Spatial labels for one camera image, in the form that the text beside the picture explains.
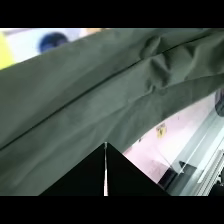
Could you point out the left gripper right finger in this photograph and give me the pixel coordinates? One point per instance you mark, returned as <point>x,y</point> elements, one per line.
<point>128,176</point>

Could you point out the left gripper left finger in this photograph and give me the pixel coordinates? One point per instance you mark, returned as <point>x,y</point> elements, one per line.
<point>83,175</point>

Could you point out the dark green garment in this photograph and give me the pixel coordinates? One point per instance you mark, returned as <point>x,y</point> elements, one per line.
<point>83,106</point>

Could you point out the silver frame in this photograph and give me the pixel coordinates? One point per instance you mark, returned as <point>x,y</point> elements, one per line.
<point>206,166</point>

